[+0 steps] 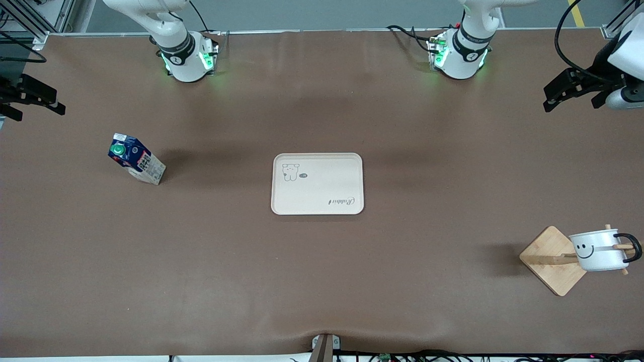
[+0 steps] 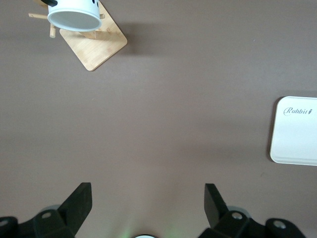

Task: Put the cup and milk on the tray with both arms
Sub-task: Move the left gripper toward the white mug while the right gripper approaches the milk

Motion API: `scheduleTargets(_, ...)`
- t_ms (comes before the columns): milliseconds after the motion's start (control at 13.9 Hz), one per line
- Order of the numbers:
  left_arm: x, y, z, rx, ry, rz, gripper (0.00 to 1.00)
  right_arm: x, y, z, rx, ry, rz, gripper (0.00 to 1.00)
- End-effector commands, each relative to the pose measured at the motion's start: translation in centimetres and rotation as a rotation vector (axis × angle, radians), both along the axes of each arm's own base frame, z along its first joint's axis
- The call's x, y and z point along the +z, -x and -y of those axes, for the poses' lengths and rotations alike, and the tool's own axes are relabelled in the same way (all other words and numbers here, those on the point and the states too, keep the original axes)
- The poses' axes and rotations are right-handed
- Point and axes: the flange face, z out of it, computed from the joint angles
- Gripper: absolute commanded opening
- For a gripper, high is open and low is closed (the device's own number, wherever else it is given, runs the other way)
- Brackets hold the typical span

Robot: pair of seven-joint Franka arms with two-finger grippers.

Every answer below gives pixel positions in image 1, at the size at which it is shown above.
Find black base cable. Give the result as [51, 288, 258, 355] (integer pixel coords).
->
[386, 24, 443, 55]
[189, 0, 224, 37]

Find beige rectangular tray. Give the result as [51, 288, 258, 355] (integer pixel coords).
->
[271, 153, 364, 216]

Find blue milk carton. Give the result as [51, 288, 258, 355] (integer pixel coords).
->
[108, 133, 167, 186]

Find wooden mug tree stand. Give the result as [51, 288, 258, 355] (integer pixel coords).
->
[519, 224, 635, 297]

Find white smiley mug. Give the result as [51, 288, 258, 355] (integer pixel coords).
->
[569, 229, 643, 273]

